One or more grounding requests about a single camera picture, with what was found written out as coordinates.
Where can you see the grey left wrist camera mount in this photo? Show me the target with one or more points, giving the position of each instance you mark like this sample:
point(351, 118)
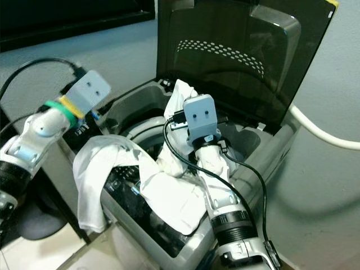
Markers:
point(90, 93)

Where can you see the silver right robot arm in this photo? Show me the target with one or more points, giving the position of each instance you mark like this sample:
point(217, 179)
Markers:
point(225, 202)

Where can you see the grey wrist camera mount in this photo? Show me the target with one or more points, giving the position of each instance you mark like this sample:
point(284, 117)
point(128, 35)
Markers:
point(90, 93)
point(201, 117)

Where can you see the grey top load washer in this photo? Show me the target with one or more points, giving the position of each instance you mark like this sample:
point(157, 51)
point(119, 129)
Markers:
point(135, 214)

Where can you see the dark glass washer lid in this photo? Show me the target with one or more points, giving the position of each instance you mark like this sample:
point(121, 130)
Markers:
point(236, 45)

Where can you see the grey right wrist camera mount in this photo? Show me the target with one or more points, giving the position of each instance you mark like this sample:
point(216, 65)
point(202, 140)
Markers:
point(201, 117)

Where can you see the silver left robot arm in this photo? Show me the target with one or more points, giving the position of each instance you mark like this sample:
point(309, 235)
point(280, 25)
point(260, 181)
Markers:
point(50, 121)

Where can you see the black window frame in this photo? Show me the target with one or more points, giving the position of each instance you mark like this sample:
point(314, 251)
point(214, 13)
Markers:
point(79, 17)

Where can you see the white garment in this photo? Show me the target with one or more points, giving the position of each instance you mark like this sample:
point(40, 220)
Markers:
point(174, 197)

